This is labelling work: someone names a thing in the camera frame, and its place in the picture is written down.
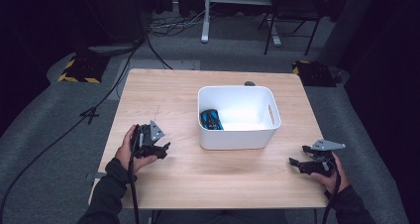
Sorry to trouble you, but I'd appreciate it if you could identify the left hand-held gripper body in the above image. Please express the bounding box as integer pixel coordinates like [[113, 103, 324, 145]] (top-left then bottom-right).
[[132, 119, 165, 159]]

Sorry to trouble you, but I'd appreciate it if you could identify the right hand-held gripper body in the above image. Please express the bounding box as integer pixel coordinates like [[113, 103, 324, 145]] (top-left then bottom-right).
[[310, 138, 347, 177]]

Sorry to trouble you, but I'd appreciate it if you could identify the blue toy car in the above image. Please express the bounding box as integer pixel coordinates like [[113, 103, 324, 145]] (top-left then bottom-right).
[[199, 108, 225, 131]]

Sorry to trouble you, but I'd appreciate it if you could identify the white plastic basket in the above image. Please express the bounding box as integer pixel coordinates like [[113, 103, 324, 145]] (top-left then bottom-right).
[[197, 85, 282, 151]]

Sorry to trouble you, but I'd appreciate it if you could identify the person's right hand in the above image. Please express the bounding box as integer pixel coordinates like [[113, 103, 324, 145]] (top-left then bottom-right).
[[310, 153, 350, 194]]

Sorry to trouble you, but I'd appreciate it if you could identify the person's left hand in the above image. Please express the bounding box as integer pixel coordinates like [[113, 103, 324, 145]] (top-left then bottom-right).
[[114, 124, 158, 175]]

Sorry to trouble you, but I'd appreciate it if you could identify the grey tape piece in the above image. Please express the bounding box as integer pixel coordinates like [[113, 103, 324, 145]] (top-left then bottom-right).
[[86, 171, 107, 181]]

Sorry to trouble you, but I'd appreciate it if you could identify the black yellow striped base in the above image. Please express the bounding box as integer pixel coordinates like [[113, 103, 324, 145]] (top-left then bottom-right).
[[291, 59, 338, 88], [57, 54, 111, 84]]

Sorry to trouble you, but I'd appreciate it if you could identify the black metal chair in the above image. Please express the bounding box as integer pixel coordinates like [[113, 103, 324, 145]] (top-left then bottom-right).
[[257, 0, 323, 56]]

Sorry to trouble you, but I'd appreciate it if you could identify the right hand-held gripper cable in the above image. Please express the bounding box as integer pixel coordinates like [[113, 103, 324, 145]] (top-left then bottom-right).
[[321, 168, 342, 224]]

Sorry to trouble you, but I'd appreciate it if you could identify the hand-held gripper cable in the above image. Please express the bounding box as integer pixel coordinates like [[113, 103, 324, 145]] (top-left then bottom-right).
[[321, 168, 342, 224], [128, 133, 142, 224]]

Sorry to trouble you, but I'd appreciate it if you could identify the left hand-held gripper cable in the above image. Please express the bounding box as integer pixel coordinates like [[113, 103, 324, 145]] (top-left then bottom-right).
[[128, 133, 142, 224]]

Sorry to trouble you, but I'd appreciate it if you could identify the long black floor cable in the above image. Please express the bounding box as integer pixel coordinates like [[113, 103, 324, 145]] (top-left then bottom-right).
[[0, 35, 147, 218]]

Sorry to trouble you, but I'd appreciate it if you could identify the bundle of floor cables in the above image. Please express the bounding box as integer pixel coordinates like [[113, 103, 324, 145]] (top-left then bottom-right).
[[147, 10, 206, 38]]

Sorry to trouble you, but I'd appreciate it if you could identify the white desk frame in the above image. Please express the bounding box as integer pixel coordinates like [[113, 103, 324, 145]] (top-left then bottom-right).
[[200, 0, 283, 48]]

